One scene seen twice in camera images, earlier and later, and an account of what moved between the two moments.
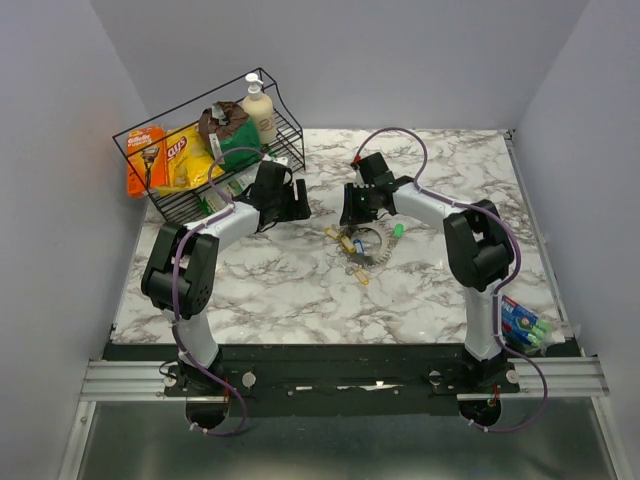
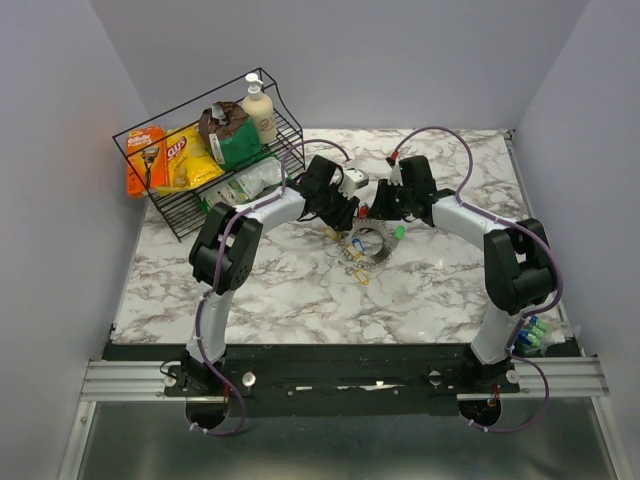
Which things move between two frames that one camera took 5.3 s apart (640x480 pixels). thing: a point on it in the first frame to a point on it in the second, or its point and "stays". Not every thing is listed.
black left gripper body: [284, 203] to [334, 208]
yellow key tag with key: [362, 277] stays
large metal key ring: [385, 252] stays
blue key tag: [358, 246] stays
